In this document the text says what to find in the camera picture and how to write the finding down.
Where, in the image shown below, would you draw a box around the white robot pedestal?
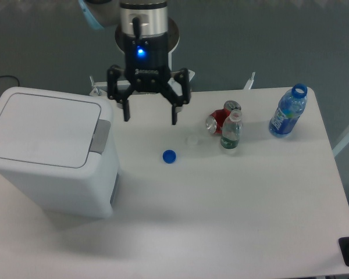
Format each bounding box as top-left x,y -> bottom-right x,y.
115,17 -> 180,70

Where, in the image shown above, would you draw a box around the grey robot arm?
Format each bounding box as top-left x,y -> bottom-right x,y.
79,1 -> 191,124

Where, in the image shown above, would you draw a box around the blue drink bottle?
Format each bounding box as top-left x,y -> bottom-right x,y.
269,83 -> 308,138

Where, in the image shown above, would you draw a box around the white metal base frame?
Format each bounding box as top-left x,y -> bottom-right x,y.
90,72 -> 255,96

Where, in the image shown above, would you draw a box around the blue bottle cap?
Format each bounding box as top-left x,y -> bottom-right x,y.
162,149 -> 177,164

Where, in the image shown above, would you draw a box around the black floor cable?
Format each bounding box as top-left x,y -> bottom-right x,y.
0,74 -> 20,87

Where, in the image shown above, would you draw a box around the white trash can body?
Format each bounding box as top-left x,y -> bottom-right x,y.
0,87 -> 121,218

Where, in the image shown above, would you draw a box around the white trash can lid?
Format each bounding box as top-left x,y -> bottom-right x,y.
0,92 -> 102,169

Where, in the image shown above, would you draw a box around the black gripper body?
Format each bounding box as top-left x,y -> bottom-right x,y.
123,32 -> 170,94

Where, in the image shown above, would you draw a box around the clear green-label bottle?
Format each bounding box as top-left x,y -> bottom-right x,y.
220,109 -> 242,151

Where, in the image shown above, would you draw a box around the crushed red soda can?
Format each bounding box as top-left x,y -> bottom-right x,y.
205,100 -> 241,135

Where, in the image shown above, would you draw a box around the clear bottle cap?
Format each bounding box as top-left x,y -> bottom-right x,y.
186,135 -> 200,146

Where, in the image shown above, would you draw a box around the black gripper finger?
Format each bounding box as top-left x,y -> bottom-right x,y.
106,65 -> 133,121
159,67 -> 191,126

